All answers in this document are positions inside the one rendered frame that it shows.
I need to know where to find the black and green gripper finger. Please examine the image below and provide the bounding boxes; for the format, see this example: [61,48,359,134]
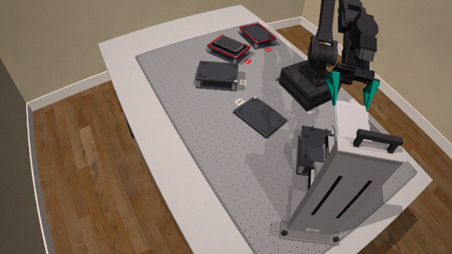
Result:
[325,71,340,106]
[363,80,380,112]

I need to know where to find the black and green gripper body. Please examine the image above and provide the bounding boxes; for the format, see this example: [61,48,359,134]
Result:
[332,62,380,85]

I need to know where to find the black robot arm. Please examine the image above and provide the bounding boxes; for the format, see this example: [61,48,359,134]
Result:
[298,0,379,87]

